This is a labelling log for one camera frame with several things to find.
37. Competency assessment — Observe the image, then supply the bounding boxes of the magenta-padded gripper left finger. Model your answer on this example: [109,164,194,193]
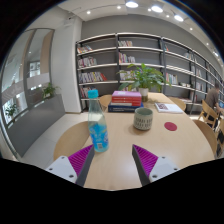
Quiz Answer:
[45,144,96,188]

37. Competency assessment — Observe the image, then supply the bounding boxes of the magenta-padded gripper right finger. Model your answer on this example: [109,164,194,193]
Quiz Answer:
[131,143,181,187]

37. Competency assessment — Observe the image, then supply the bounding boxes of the clear blue-capped drink bottle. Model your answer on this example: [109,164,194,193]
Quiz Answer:
[87,89,110,154]

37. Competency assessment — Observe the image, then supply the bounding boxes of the rounded wooden chair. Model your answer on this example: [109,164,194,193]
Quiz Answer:
[193,119,219,156]
[168,96,188,112]
[53,120,91,161]
[98,94,113,109]

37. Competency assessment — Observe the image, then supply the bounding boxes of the flat round red coaster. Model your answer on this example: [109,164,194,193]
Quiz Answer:
[163,121,178,132]

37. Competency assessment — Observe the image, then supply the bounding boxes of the grey-green patterned mug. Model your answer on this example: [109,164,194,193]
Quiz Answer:
[133,107,154,131]

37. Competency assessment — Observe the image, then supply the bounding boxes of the white paperback book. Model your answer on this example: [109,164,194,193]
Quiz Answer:
[154,102,185,115]

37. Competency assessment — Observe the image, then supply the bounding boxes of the dark blue book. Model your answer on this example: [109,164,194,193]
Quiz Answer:
[107,101,145,113]

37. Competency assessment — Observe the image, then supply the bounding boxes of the slatted wooden chair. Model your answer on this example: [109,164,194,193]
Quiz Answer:
[198,99,221,129]
[213,118,224,158]

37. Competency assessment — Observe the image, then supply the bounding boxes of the small green potted plant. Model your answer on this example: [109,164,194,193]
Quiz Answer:
[4,103,20,121]
[41,82,61,99]

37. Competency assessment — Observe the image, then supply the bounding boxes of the pink book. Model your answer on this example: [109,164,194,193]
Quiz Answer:
[111,90,143,99]

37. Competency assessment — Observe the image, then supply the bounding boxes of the person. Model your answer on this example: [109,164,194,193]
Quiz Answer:
[203,82,224,116]

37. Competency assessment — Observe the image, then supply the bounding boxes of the grey shelf unit with books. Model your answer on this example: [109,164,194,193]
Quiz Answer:
[75,31,224,113]

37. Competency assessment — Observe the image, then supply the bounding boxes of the ceiling lights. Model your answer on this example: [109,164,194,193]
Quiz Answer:
[85,0,221,58]

